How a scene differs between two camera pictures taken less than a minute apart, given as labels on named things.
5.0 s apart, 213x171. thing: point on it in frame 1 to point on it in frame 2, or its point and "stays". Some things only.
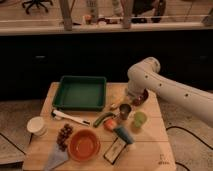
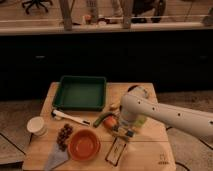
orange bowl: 84,145 stays
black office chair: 38,3 stays
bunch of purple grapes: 63,136 stays
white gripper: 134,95 to 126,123
